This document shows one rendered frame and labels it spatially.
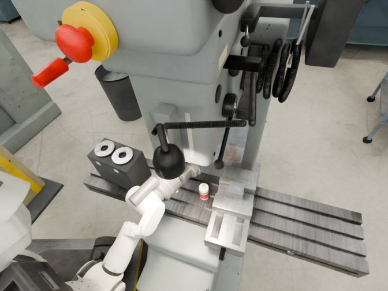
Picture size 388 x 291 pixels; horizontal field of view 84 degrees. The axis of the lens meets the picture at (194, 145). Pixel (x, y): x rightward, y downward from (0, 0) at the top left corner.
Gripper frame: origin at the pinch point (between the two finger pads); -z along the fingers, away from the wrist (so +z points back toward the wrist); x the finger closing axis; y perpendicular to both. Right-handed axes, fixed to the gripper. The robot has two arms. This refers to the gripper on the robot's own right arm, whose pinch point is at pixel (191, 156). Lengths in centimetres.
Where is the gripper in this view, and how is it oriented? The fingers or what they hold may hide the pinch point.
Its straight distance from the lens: 78.7
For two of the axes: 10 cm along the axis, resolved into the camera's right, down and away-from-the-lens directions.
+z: -6.2, 6.2, -4.8
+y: 0.6, 6.5, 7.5
